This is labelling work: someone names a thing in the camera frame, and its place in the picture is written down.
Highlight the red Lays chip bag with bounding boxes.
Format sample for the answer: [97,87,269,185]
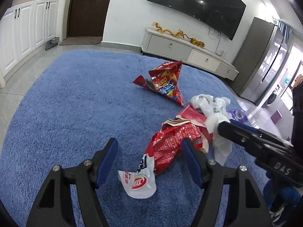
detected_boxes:
[118,122,209,199]

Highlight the white tissue paper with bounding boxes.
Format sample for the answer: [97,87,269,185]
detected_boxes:
[205,113,232,166]

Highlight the golden tiger ornament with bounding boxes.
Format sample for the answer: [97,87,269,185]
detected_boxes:
[190,38,205,48]

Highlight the brown entrance door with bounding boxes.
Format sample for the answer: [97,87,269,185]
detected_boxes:
[67,0,110,37]

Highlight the white printed plastic bag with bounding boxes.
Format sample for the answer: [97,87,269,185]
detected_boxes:
[189,94,232,119]

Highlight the purple plastic wrapper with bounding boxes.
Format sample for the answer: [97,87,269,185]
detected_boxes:
[228,109,251,126]

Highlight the grey slippers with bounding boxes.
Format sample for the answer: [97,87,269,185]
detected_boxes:
[45,40,58,51]

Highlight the white wall cabinets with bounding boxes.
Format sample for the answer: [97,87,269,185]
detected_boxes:
[1,0,59,77]

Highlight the washing machine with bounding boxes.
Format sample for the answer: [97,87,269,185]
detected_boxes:
[265,91,277,107]

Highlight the wall mounted black television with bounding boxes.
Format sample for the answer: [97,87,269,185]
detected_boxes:
[148,0,246,40]

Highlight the golden dragon ornament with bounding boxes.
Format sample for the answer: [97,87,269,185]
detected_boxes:
[152,22,187,38]

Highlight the purple stool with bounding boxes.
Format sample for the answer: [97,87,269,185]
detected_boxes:
[271,110,282,124]

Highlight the white TV cabinet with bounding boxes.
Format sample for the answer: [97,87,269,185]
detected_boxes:
[141,28,239,81]

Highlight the grey double door refrigerator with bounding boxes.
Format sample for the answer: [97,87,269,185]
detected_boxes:
[231,17,288,104]

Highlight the red paper box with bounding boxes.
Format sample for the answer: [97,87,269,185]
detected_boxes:
[162,105,213,153]

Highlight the blue fluffy rug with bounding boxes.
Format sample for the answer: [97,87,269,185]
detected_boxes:
[0,49,271,227]

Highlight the blue white gloved right hand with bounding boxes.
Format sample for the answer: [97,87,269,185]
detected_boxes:
[263,178,302,226]

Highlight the red triangular snack bag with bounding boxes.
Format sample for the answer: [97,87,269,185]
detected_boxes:
[133,61,184,106]

